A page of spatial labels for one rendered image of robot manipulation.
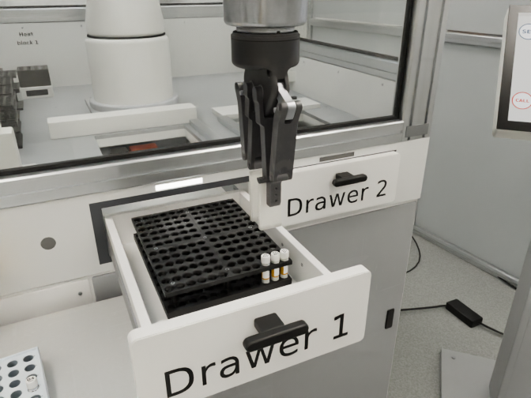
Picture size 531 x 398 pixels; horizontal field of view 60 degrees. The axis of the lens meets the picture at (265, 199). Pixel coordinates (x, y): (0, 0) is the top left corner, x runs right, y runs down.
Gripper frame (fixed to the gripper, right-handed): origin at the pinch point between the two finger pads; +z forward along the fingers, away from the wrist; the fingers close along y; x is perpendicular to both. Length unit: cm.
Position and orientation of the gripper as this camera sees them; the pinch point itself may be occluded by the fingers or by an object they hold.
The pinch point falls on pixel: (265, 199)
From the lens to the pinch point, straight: 58.2
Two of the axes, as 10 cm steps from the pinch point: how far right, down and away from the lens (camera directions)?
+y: -4.3, -3.9, 8.2
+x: -9.0, 1.8, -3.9
